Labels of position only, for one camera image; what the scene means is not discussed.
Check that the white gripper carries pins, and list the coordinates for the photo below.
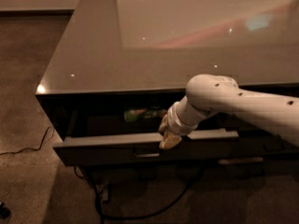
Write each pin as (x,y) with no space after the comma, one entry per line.
(177,122)

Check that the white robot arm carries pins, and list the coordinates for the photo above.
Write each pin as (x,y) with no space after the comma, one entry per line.
(208,95)

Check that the grey drawer cabinet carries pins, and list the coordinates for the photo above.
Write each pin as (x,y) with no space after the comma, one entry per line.
(117,55)

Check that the green snack bag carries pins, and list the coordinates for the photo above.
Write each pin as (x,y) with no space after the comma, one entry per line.
(133,115)

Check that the black plug on floor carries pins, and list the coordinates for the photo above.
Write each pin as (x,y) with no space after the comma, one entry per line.
(4,211)

